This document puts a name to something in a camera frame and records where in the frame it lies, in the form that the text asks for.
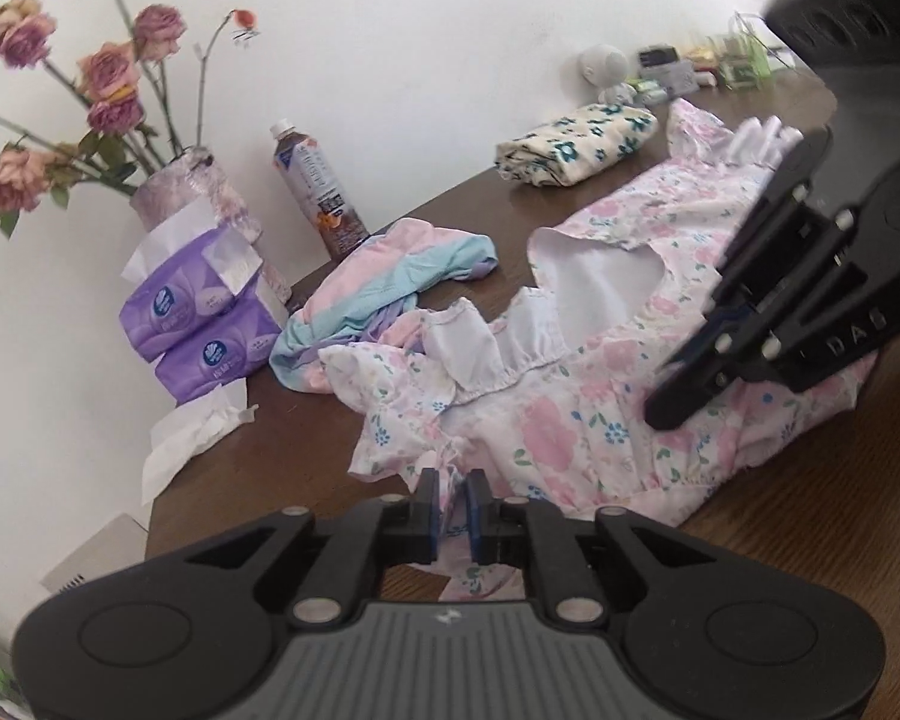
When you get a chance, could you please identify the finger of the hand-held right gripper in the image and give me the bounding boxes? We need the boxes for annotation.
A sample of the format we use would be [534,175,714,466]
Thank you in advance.
[708,124,835,320]
[643,206,857,434]

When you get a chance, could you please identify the folded cream flower-print garment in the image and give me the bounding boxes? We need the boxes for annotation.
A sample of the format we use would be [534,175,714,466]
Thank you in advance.
[493,102,660,188]

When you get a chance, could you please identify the brown tea bottle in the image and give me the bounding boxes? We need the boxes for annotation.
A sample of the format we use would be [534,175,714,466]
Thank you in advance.
[271,118,369,263]

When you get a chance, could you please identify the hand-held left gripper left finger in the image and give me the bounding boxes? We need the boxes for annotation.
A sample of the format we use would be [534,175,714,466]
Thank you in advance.
[184,469,442,625]

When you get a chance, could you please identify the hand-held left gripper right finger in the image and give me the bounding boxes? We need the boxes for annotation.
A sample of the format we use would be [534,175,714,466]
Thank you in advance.
[466,470,722,625]

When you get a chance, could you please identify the dried rose bouquet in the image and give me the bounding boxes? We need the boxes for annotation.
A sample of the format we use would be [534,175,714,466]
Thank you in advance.
[0,0,261,239]

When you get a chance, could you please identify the white robot figure speaker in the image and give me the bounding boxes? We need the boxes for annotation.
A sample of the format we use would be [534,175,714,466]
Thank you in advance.
[577,44,635,105]

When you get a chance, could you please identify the pastel pink blue garment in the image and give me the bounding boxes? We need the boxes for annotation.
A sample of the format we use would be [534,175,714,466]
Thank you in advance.
[269,217,500,395]

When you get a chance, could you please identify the crumpled white tissue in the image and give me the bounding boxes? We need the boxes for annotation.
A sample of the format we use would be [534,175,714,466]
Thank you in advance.
[140,382,260,505]

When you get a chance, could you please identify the opened purple tissue pack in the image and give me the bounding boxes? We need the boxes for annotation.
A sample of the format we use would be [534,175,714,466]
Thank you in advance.
[118,202,264,362]

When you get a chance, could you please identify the small green box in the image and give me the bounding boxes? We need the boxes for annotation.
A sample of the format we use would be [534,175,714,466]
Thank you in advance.
[629,74,673,108]

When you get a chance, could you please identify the pink floral dress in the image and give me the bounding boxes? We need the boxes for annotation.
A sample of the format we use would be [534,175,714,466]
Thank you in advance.
[318,97,880,602]

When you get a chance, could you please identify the glass cup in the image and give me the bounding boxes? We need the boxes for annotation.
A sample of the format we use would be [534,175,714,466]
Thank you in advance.
[719,35,770,88]

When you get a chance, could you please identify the purple fuzzy vase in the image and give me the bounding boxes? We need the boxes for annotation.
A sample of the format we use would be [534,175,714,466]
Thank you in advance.
[133,149,294,302]

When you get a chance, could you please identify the white vented appliance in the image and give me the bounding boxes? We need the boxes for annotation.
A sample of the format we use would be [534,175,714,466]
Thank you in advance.
[40,513,152,595]

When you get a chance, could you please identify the grey round tin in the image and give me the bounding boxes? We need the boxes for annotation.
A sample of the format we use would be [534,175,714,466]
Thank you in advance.
[655,61,699,95]

